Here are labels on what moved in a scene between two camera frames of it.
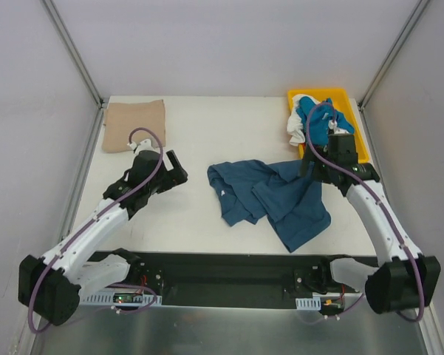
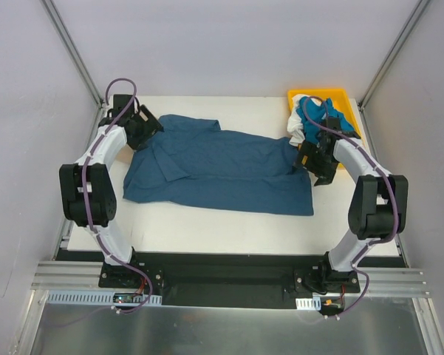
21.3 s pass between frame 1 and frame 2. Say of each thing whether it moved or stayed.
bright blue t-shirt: stayed
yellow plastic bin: stayed
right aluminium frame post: stayed
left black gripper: moved
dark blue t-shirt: moved
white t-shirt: stayed
